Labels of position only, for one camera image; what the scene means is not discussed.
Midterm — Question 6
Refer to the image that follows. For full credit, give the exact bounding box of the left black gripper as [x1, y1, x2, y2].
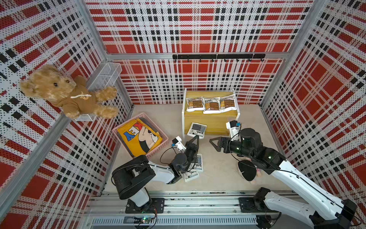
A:
[181, 135, 199, 173]

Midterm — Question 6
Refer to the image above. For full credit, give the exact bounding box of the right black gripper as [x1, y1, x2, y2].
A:
[210, 136, 254, 159]

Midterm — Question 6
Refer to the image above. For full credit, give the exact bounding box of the blue coffee bag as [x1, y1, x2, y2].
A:
[187, 122, 207, 139]
[192, 154, 204, 172]
[183, 171, 200, 182]

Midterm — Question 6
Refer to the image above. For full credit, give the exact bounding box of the brown coffee bag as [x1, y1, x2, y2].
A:
[186, 97, 205, 112]
[219, 94, 237, 113]
[203, 97, 221, 114]

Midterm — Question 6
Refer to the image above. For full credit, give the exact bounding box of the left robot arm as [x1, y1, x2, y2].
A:
[111, 135, 199, 212]

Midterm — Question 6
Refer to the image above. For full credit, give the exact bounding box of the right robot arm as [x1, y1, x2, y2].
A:
[210, 128, 357, 229]

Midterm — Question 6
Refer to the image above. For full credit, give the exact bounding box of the yellow two-tier shelf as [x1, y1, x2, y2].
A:
[182, 89, 240, 140]

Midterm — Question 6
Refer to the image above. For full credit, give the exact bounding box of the small doll black hat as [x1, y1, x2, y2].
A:
[237, 160, 262, 184]

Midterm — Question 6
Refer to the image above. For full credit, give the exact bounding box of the yellow printed cloth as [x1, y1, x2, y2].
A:
[117, 118, 163, 157]

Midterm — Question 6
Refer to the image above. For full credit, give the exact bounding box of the pink plastic basket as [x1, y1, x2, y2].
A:
[112, 113, 168, 158]

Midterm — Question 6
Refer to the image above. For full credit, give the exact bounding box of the green circuit board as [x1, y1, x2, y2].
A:
[133, 217, 154, 225]

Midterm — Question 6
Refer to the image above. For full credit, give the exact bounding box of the brown teddy bear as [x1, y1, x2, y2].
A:
[20, 65, 118, 119]

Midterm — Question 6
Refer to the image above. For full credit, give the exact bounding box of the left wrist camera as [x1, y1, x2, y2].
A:
[172, 136, 186, 153]

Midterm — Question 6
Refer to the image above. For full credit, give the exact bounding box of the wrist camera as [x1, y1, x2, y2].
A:
[226, 120, 241, 141]
[172, 136, 186, 153]

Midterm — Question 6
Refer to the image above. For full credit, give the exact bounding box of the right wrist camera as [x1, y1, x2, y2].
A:
[226, 120, 241, 141]

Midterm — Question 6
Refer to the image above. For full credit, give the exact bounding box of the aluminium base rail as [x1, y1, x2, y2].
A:
[82, 190, 321, 227]

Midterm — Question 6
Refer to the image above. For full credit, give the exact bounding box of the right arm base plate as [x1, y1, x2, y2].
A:
[238, 198, 277, 213]

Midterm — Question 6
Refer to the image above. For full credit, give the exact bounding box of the black hook rail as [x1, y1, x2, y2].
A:
[172, 53, 266, 61]

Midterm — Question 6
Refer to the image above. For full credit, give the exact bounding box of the clear wire wall basket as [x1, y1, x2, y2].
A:
[71, 63, 122, 122]

